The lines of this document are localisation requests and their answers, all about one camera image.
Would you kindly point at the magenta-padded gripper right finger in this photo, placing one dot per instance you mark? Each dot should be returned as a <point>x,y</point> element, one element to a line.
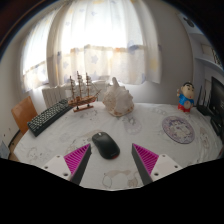
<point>146,159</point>

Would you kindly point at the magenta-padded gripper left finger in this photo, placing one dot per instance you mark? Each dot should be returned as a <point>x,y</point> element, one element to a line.
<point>77,158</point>

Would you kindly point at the black computer mouse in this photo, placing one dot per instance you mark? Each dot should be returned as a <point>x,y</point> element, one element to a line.
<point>106,145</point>

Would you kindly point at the round purple printed mouse pad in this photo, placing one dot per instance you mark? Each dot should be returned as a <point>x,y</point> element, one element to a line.
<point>178,129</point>

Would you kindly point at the white printed tablecloth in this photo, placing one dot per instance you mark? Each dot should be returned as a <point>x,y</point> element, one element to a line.
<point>143,146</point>

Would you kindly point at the black keyboard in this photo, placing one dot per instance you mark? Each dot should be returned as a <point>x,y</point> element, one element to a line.
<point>48,118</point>

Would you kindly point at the wooden model sailing ship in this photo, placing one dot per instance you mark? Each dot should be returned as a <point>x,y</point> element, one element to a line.
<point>80,100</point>

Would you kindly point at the large white conch shell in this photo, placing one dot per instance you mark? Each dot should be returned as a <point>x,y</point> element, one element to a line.
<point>117,100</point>

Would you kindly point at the white radiator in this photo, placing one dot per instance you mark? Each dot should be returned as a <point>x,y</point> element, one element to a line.
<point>53,95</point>

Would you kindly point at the wooden chair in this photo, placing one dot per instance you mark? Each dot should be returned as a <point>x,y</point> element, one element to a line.
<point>24,113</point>

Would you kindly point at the cartoon boy figurine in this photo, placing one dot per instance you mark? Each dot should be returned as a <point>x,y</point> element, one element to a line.
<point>185,98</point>

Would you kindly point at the black router with antennas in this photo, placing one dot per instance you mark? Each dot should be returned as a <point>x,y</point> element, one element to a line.
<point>204,109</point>

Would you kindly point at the black monitor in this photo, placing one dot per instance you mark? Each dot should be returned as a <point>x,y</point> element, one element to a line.
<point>217,98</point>

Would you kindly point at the white star-print curtain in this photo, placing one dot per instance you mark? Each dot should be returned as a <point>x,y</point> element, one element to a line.
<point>100,40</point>

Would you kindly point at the white wall shelf unit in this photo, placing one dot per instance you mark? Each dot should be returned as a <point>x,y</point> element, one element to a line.
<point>206,46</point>

